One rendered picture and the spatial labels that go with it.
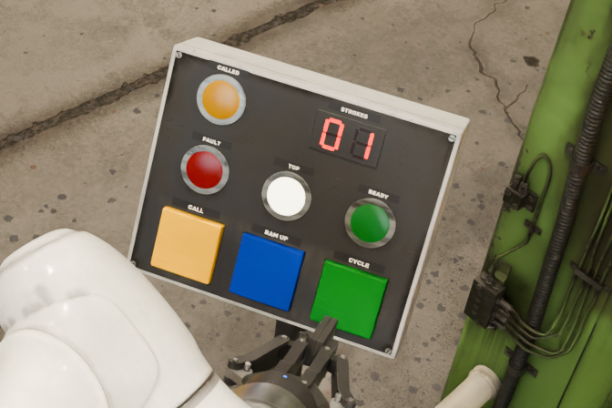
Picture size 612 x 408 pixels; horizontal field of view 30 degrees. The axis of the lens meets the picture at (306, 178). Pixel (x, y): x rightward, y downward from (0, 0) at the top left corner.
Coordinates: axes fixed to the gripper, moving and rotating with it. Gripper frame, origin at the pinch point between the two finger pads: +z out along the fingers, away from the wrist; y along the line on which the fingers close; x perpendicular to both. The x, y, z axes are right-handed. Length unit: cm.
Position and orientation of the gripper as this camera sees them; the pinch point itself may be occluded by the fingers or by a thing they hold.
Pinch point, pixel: (321, 341)
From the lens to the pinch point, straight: 119.3
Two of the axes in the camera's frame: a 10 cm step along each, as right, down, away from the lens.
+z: 2.4, -2.3, 9.4
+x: 2.4, -9.3, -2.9
